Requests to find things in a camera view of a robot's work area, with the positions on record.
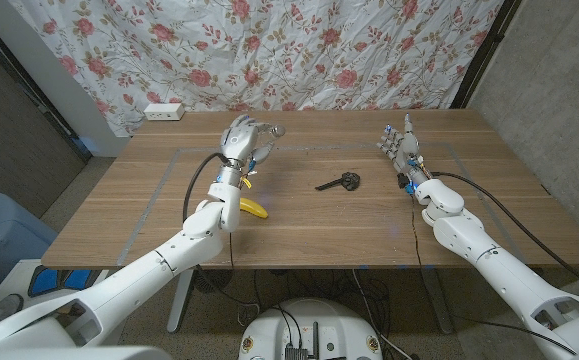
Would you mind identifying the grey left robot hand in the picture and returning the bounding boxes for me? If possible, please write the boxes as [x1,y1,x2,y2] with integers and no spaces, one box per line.
[218,114,287,174]

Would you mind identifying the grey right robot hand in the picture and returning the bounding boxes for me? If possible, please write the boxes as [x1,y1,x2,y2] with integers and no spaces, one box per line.
[376,113,433,189]

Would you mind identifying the glass salt shaker silver cap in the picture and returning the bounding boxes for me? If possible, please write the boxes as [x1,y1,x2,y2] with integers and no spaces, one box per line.
[258,123,287,151]

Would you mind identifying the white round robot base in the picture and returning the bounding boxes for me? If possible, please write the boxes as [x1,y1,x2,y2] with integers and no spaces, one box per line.
[237,298,384,360]

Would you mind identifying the yellow toy banana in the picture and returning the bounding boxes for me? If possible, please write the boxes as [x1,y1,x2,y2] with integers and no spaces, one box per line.
[238,197,270,220]

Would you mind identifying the small black key-shaped tool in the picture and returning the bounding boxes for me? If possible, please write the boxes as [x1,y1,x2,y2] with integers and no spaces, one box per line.
[314,171,362,192]

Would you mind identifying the white power strip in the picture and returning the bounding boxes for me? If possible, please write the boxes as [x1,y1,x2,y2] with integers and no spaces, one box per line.
[143,102,186,122]

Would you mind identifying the floral rose print backdrop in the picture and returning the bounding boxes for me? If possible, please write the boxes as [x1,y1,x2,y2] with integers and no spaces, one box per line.
[8,0,505,137]

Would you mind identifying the black backdrop stand pole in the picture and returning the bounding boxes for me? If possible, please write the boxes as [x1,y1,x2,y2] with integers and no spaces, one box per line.
[449,0,523,110]

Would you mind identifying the small black floor fan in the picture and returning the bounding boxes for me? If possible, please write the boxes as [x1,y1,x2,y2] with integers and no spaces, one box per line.
[193,269,234,294]

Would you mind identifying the metal table leg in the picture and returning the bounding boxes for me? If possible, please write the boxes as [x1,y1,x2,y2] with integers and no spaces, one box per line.
[421,269,454,335]
[166,269,194,334]

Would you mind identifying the white board with blue shapes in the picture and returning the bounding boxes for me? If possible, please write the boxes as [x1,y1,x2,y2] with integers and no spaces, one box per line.
[0,258,110,326]

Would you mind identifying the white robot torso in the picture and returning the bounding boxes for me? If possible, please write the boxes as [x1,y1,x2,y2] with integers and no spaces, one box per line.
[0,344,173,360]

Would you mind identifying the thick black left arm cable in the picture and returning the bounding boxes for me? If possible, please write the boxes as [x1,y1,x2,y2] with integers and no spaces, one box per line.
[182,152,230,221]

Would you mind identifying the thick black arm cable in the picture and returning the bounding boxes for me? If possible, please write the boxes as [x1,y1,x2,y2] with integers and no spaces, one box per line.
[182,152,230,221]
[431,171,579,301]

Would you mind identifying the thin black hanging cable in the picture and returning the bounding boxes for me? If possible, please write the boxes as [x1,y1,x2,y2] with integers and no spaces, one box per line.
[410,193,426,271]

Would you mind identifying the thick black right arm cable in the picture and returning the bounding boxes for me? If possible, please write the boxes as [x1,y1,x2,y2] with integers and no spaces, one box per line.
[431,171,579,301]

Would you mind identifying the thin black floor cable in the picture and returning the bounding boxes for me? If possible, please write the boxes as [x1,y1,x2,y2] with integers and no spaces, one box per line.
[451,313,578,357]

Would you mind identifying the black door frame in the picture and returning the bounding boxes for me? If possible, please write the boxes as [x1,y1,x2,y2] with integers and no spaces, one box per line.
[0,9,93,161]

